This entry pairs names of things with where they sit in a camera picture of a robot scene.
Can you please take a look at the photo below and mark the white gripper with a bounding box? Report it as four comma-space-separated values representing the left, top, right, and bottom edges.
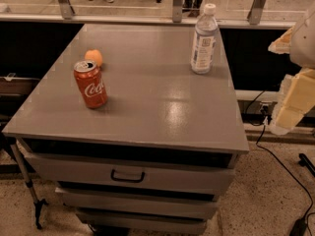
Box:
268, 3, 315, 135

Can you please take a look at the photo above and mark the clear plastic water bottle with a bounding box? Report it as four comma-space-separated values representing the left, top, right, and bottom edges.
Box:
191, 3, 219, 74

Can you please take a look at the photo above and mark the red coke can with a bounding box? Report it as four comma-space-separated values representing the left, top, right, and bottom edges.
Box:
74, 60, 107, 109

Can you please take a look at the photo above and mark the black stand foot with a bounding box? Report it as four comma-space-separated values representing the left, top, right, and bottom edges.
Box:
298, 153, 315, 177

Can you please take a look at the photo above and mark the black power adapter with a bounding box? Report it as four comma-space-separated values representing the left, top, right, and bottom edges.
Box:
289, 218, 307, 236

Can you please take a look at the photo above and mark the grey drawer cabinet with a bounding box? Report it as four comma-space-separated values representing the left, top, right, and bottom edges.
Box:
4, 25, 248, 234

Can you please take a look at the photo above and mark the orange fruit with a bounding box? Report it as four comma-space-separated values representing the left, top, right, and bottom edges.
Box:
85, 49, 102, 67

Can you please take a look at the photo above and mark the metal tripod leg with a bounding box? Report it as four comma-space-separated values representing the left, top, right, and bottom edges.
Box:
10, 139, 48, 230

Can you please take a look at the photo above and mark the metal railing post right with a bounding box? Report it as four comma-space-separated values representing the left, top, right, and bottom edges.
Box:
247, 0, 267, 25

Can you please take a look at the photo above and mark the metal railing post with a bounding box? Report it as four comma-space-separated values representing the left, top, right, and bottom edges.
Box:
172, 0, 182, 23
58, 0, 75, 20
247, 0, 267, 25

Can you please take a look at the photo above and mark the black power cable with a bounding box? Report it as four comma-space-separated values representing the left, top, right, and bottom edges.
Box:
244, 89, 315, 221

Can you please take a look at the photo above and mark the metal railing post middle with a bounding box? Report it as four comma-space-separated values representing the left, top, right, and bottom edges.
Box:
172, 0, 182, 23

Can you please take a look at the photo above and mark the black drawer handle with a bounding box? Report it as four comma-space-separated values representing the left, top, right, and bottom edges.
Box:
110, 169, 146, 183

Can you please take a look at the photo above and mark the metal railing post left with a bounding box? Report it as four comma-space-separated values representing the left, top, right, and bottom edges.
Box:
58, 0, 75, 20

